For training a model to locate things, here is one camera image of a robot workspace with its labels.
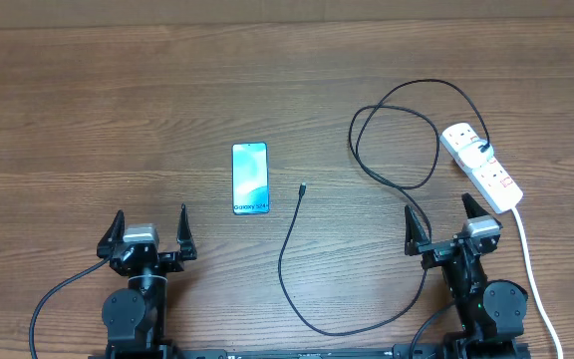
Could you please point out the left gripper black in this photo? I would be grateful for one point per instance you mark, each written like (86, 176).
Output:
(173, 261)

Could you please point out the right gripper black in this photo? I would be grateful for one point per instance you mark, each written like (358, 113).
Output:
(435, 251)

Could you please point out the Galaxy S24+ smartphone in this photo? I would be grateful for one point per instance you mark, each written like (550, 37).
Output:
(250, 179)

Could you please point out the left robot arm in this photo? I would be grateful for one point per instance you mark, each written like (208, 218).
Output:
(135, 315)

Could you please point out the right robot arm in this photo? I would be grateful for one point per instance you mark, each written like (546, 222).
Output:
(491, 312)

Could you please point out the white charger plug adapter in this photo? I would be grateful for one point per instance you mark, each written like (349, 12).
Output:
(475, 155)

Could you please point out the white power strip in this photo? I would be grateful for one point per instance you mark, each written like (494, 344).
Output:
(493, 181)

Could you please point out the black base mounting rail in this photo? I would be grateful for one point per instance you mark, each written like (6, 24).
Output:
(307, 354)

